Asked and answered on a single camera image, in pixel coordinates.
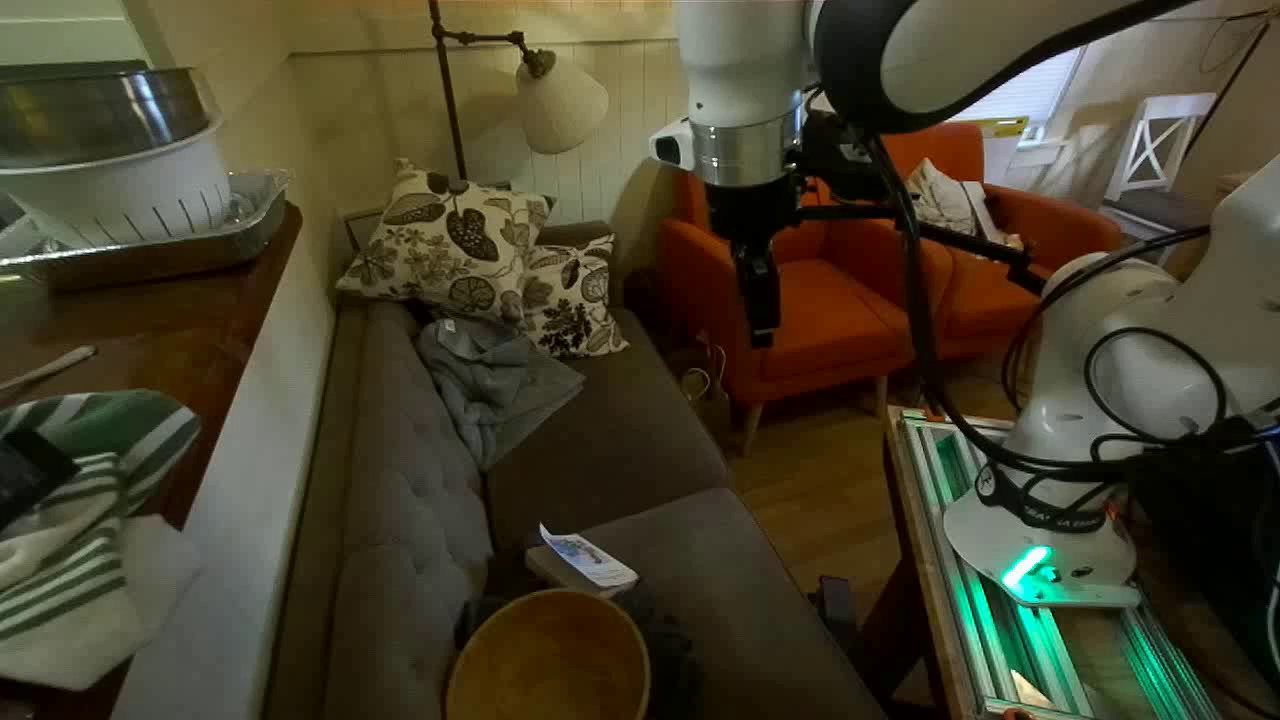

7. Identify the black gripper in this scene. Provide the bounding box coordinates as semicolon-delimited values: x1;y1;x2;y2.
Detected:
700;176;804;354

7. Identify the black remote control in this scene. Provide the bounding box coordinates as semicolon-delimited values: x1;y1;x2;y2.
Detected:
0;431;80;532

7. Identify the wooden bowl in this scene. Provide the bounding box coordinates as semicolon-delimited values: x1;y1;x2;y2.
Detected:
444;583;657;720

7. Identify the metal bowl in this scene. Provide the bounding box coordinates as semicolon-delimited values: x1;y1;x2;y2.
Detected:
0;60;218;172

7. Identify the orange armchair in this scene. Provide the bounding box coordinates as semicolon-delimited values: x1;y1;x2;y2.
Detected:
876;122;1132;370
653;170;937;436

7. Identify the striped white cushion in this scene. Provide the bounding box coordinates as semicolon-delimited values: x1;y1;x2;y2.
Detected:
912;155;1028;255

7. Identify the gray blanket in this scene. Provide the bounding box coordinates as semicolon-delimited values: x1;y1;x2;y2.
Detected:
416;311;590;473

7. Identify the floor lamp white shade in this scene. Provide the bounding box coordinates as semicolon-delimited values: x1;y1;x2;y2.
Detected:
425;0;612;185

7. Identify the large leaf print pillow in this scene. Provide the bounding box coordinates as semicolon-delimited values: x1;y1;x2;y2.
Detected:
334;162;551;330

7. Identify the small black box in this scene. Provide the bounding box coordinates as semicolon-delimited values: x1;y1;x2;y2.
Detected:
813;572;865;645

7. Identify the grey fabric sofa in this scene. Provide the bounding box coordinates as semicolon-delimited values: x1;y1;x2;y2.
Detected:
266;210;894;720

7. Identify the white wooden chair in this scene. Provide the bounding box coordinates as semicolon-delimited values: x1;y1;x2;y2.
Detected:
1112;94;1219;204

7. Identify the black control box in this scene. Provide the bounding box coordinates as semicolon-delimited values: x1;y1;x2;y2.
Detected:
1130;416;1280;687

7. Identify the gray drainer tray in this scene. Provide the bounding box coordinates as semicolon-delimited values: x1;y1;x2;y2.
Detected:
0;170;294;294

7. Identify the white dish rack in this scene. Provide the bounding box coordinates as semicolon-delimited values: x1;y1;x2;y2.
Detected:
0;123;236;251

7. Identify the green white striped towel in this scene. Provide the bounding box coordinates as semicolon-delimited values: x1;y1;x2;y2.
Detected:
0;390;203;645

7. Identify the wooden utensil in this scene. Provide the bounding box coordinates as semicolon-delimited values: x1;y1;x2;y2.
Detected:
0;346;100;401

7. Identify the long black gripper cable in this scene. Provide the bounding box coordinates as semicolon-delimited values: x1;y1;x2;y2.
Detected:
796;85;1214;532

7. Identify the black base cable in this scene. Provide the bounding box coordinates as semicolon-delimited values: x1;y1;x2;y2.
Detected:
1077;325;1233;465

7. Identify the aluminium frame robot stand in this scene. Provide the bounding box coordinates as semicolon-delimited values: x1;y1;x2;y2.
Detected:
886;404;1280;720

